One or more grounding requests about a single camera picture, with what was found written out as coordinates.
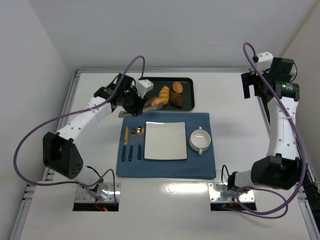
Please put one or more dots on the yellow striped bread loaf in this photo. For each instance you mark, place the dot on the yellow striped bread loaf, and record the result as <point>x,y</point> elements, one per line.
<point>164,94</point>

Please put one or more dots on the gold fork green handle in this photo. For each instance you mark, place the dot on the gold fork green handle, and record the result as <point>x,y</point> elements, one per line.
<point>133,133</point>

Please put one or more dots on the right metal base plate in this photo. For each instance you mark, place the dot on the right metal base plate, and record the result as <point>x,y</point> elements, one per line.
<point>218,194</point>

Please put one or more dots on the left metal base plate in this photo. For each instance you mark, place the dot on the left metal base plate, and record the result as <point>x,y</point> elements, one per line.
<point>103,193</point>

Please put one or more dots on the gold spoon green handle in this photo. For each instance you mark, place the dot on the gold spoon green handle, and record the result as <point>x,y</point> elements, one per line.
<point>140,131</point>

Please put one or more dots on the round orange bun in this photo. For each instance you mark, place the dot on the round orange bun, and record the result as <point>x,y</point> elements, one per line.
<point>156,101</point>

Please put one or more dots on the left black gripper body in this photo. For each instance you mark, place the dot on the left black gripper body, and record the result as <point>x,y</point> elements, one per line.
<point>136,106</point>

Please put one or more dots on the metal base plate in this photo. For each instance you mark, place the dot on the metal base plate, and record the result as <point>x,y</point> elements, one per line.
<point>218,194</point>
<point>103,193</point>

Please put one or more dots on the black rectangular tray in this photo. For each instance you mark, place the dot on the black rectangular tray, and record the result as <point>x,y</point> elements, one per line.
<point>184,102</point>

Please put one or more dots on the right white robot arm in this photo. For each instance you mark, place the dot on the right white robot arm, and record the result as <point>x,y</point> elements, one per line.
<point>281,168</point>

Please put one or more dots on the white square plate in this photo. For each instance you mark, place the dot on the white square plate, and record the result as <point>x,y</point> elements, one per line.
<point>165,141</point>

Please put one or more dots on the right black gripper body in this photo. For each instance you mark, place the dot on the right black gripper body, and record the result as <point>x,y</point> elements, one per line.
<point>249,81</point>

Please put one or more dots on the gold knife green handle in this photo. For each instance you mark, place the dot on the gold knife green handle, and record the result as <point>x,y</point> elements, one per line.
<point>126,135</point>

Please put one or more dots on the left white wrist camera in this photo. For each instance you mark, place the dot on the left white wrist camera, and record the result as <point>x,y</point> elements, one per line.
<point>143,86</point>

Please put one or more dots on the round bun top right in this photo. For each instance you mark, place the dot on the round bun top right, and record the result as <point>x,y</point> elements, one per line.
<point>177,87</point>

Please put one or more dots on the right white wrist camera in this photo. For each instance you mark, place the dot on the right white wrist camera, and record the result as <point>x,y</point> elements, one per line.
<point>263,61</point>

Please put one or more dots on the metal tongs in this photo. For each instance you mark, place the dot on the metal tongs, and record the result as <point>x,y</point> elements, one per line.
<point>150,108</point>

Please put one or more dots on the blue cloth placemat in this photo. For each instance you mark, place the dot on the blue cloth placemat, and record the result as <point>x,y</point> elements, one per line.
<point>201,167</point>

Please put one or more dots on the brown chocolate croissant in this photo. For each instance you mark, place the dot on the brown chocolate croissant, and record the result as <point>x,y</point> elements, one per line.
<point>176,99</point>

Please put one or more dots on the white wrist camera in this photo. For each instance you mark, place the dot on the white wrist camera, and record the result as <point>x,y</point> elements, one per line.
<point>143,86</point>
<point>263,61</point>

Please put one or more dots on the white two-handled soup bowl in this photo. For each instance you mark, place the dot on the white two-handled soup bowl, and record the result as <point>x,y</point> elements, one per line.
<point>200,140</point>

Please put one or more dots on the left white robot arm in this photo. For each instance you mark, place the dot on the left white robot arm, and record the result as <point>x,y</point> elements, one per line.
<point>60,149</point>

